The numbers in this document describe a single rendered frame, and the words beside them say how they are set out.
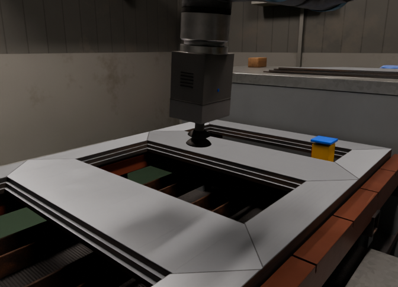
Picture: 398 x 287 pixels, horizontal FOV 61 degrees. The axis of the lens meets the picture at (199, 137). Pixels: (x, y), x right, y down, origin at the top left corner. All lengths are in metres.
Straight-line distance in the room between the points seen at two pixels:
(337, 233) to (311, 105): 0.70
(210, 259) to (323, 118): 0.86
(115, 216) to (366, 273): 0.54
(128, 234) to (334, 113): 0.88
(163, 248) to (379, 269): 0.51
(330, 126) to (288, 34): 3.06
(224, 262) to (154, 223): 0.16
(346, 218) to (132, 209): 0.42
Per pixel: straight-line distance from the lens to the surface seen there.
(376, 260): 0.92
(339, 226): 0.71
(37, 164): 1.01
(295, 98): 1.32
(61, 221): 0.72
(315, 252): 0.62
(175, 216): 0.65
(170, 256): 0.54
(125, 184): 0.80
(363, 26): 4.06
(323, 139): 1.07
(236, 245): 0.56
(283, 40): 4.29
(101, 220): 0.66
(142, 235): 0.60
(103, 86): 4.11
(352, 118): 1.25
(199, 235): 0.59
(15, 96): 3.57
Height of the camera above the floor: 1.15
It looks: 15 degrees down
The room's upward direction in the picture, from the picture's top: straight up
